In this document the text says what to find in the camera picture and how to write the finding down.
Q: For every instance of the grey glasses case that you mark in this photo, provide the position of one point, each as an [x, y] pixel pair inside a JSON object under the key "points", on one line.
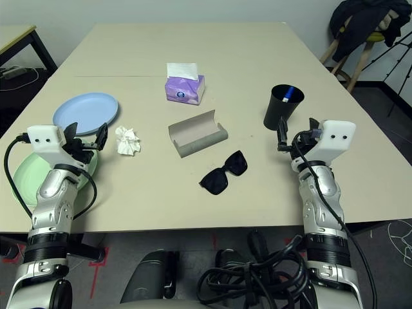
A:
{"points": [[193, 132]]}

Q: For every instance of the black sunglasses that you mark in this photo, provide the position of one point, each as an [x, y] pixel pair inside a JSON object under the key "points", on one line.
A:
{"points": [[236, 164]]}

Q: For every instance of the dark grey robot leg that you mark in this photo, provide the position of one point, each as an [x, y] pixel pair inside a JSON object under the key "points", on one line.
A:
{"points": [[145, 277], [230, 257]]}

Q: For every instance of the purple tissue box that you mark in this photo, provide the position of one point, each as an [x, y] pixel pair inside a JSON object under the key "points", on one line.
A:
{"points": [[183, 90]]}

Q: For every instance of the yellow green stool cushion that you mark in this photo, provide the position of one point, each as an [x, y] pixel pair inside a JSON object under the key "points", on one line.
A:
{"points": [[375, 37]]}

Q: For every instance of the light green plate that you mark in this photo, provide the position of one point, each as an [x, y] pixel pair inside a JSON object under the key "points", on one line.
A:
{"points": [[24, 180]]}

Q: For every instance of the white marker with blue cap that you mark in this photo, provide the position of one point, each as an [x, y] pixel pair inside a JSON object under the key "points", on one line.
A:
{"points": [[288, 93]]}

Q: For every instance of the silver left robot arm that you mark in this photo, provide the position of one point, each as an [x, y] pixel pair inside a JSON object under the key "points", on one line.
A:
{"points": [[54, 199]]}

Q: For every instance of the black tripod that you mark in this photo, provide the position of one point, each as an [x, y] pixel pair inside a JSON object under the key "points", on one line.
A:
{"points": [[399, 82]]}

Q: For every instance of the white tissue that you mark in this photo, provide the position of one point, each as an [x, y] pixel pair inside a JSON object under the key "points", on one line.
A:
{"points": [[127, 141]]}

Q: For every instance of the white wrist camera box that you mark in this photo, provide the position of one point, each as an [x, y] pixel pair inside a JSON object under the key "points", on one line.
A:
{"points": [[45, 141], [334, 138]]}

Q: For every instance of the grey power strip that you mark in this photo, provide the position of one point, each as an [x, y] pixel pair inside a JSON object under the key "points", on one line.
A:
{"points": [[13, 72]]}

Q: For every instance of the dark grey robot right leg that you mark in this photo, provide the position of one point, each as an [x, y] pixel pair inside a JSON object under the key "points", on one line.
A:
{"points": [[230, 257]]}

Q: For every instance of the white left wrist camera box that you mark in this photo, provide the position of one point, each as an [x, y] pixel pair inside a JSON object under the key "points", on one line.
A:
{"points": [[45, 141]]}

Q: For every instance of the dark grey robot left leg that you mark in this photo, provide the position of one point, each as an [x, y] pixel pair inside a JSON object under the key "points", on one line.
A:
{"points": [[145, 277]]}

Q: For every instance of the black jacket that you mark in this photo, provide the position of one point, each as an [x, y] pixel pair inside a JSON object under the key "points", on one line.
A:
{"points": [[357, 25]]}

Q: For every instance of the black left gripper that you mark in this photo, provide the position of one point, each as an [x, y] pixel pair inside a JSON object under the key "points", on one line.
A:
{"points": [[80, 151]]}

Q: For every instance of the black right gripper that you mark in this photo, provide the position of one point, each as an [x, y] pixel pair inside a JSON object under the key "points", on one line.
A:
{"points": [[297, 141]]}

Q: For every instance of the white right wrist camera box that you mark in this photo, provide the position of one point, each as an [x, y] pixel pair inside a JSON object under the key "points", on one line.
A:
{"points": [[334, 138]]}

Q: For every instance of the beige side table black frame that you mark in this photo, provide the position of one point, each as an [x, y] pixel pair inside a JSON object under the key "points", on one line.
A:
{"points": [[16, 35]]}

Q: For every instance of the black cup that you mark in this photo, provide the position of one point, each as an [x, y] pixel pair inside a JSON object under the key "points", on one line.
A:
{"points": [[277, 112]]}

